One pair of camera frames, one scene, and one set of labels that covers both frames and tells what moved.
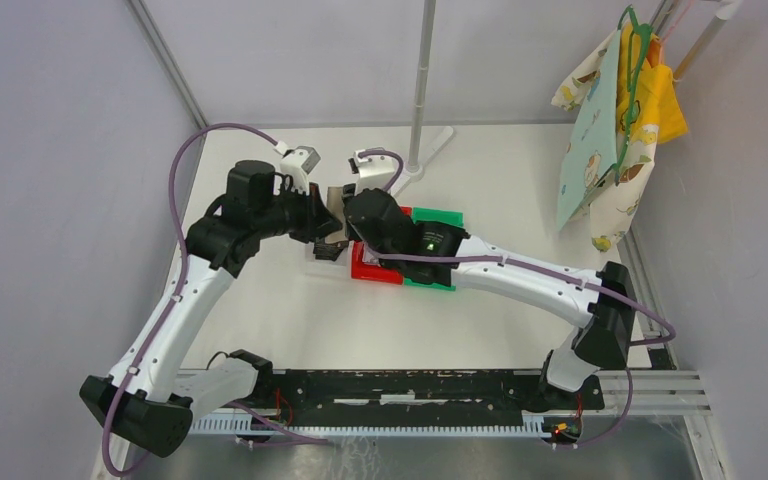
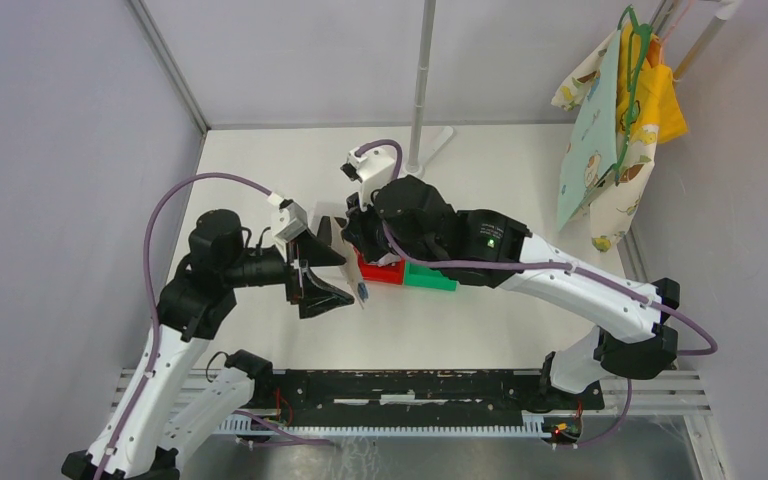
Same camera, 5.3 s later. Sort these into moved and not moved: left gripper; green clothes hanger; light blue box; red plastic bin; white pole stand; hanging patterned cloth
Moved: left gripper; light blue box
Not moved: green clothes hanger; hanging patterned cloth; red plastic bin; white pole stand
